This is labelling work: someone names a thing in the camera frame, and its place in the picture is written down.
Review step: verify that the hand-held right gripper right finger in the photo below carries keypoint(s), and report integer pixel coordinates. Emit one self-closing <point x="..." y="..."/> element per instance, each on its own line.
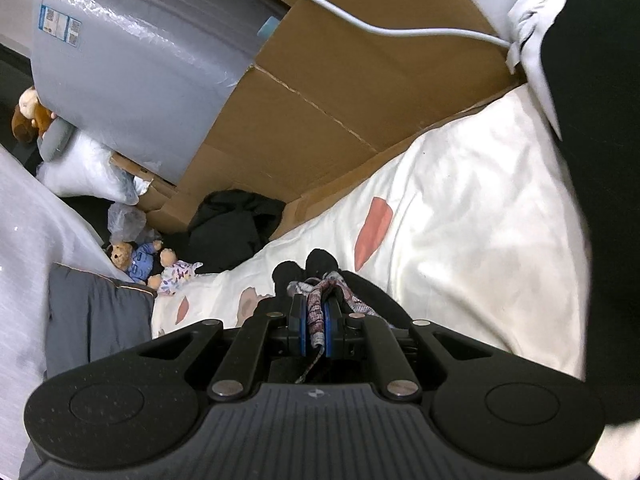
<point x="331" y="330"/>

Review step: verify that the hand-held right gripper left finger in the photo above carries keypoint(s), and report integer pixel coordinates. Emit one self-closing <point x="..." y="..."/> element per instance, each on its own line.
<point x="298" y="327"/>

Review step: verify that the floral patterned garment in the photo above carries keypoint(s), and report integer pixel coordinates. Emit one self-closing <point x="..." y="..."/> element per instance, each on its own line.
<point x="316" y="320"/>

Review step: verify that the black beaded garment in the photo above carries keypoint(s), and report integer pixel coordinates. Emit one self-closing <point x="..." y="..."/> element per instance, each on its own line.
<point x="372" y="292"/>

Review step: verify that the black clothes pile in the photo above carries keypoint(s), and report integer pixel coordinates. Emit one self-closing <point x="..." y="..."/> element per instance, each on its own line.
<point x="230" y="230"/>

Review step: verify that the plush doll in floral outfit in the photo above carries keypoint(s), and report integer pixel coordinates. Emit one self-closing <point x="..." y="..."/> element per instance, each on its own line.
<point x="172" y="272"/>

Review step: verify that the teddy bear in blue outfit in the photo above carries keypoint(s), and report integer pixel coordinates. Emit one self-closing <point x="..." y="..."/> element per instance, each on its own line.
<point x="137" y="265"/>

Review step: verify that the white printed bed sheet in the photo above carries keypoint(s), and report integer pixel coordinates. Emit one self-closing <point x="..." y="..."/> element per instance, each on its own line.
<point x="475" y="210"/>

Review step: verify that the clear plastic bag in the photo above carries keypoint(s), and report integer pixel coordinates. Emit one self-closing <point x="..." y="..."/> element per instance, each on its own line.
<point x="127" y="222"/>

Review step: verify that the dark grey cushion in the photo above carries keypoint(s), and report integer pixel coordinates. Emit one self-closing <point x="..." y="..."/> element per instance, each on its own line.
<point x="95" y="320"/>

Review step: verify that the cardboard box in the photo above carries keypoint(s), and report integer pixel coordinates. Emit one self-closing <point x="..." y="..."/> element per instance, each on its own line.
<point x="350" y="85"/>

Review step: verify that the white plastic bag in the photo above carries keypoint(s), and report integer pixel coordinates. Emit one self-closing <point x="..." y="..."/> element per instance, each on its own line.
<point x="85" y="170"/>

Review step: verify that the grey plastic-wrapped suitcase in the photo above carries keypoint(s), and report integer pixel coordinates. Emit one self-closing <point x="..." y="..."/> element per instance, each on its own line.
<point x="150" y="60"/>

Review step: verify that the small grey pillow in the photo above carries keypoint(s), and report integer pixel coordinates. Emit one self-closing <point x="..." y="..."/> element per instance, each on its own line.
<point x="55" y="140"/>

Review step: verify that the brown plush toy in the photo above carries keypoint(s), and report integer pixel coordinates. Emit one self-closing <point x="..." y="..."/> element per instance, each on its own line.
<point x="27" y="115"/>

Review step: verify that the white crumpled cloth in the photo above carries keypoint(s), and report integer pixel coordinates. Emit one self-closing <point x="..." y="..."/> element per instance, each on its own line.
<point x="535" y="20"/>

